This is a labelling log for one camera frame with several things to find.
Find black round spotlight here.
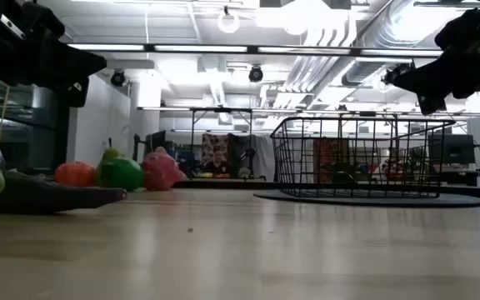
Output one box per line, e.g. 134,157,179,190
109,69,127,88
247,65,264,83

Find floral patterned cloth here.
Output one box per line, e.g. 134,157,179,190
201,132,230,166

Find black monitor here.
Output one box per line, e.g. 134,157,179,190
143,130,168,162
428,133,477,166

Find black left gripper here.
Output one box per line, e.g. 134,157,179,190
0,0,108,108

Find black wire basket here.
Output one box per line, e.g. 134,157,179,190
270,116,457,199

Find long purple eggplant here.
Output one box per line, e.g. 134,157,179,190
0,169,128,216

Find white ring ceiling lamp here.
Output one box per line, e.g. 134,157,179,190
217,10,241,34

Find pink dragon fruit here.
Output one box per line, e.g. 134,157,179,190
141,146,188,192

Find bright green lime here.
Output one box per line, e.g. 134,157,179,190
96,157,145,193

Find black aluminium table frame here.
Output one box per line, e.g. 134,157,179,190
172,177,480,202

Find black overhead bar with lights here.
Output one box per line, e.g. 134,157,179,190
67,42,445,58

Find dark grey cloth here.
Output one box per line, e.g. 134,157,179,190
227,133,253,176

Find person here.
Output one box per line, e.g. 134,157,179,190
204,145,233,176

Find colourful patterned cloth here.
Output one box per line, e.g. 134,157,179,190
312,137,352,184

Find white cloth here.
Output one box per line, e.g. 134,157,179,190
251,135,277,181

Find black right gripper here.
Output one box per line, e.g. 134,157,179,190
392,7,480,117

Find round dark mat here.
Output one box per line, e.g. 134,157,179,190
252,189,480,208

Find orange-red ribbed tomato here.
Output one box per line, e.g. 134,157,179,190
54,161,98,188

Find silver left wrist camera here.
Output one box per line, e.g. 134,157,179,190
0,14,28,42

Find black ceiling spotlight cluster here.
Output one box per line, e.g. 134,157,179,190
381,62,416,87

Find distant black table frame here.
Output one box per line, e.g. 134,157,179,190
189,107,254,180

